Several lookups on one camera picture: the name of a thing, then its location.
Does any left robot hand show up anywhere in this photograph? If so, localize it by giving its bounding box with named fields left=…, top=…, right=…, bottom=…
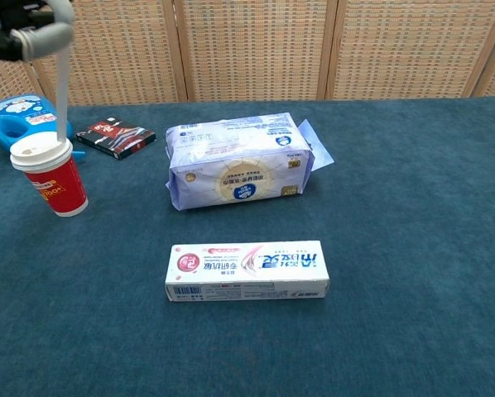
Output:
left=0, top=0, right=76, bottom=63

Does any translucent plastic straw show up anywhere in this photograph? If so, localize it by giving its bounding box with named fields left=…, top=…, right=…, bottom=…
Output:
left=55, top=41, right=74, bottom=144

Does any white plastic cup lid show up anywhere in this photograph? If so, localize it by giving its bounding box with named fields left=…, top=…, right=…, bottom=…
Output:
left=9, top=132, right=74, bottom=172

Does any red paper cup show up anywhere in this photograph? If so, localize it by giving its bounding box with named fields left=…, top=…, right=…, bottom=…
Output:
left=22, top=154, right=89, bottom=218

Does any blue detergent pump bottle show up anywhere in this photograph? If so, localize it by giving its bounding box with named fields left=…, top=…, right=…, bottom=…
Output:
left=0, top=93, right=88, bottom=160

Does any black and red card box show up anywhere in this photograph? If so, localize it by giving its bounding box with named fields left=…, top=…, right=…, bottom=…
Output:
left=74, top=116, right=157, bottom=161

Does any white and blue tissue pack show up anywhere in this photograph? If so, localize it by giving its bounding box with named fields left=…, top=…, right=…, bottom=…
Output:
left=164, top=112, right=337, bottom=213

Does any white toothpaste box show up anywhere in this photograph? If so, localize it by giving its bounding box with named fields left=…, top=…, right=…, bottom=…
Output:
left=164, top=239, right=331, bottom=303

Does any teal felt table cover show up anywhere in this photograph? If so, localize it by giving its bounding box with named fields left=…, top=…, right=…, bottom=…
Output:
left=0, top=95, right=495, bottom=397

